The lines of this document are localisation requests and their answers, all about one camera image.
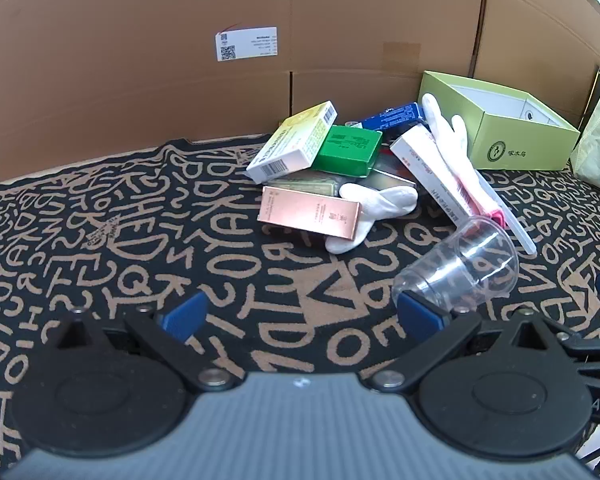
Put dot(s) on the long blue box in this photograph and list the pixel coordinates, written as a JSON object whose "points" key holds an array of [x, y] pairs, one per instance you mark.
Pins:
{"points": [[395, 116]]}

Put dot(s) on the white glove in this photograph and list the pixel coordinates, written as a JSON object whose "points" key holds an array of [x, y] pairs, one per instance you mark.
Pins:
{"points": [[455, 150]]}

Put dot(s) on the dark glossy packet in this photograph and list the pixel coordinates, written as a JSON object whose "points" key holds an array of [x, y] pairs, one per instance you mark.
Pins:
{"points": [[390, 175]]}

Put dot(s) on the clear plastic cup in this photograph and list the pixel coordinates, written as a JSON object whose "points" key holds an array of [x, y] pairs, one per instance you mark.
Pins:
{"points": [[460, 265]]}

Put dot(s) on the long white and red box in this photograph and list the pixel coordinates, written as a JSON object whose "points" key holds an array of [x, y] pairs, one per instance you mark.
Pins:
{"points": [[420, 160]]}

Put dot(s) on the pink cloth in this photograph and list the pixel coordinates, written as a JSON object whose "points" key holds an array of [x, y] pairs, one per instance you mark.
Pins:
{"points": [[497, 219]]}

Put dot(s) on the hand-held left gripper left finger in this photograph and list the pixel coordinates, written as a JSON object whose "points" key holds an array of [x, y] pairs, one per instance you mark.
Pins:
{"points": [[185, 316]]}

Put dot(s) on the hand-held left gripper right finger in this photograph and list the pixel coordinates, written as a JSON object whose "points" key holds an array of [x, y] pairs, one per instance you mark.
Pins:
{"points": [[420, 315]]}

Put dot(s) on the pink metallic box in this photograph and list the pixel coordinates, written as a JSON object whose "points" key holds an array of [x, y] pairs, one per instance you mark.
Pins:
{"points": [[305, 212]]}

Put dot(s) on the white sock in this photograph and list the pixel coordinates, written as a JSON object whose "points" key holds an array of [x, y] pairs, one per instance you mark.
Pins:
{"points": [[375, 200]]}

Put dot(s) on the pink toothbrush package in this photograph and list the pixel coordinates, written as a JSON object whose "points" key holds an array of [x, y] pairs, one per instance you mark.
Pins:
{"points": [[515, 230]]}

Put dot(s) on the white and yellow box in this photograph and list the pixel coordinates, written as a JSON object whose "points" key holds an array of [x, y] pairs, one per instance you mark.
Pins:
{"points": [[290, 145]]}

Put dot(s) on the lime green cardboard box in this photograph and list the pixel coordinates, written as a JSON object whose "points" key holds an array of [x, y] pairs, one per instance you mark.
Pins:
{"points": [[520, 145]]}

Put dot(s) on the brown cardboard panel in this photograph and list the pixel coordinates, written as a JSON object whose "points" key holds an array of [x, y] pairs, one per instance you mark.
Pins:
{"points": [[130, 60]]}

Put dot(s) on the black letter-printed mat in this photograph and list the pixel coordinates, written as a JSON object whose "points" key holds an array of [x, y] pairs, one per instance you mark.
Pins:
{"points": [[130, 260]]}

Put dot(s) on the white shipping label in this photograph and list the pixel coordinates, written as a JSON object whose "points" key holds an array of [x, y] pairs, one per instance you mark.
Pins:
{"points": [[247, 43]]}

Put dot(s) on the clear bag of wooden sticks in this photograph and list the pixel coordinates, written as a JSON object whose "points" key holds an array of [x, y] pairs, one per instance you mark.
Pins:
{"points": [[310, 182]]}

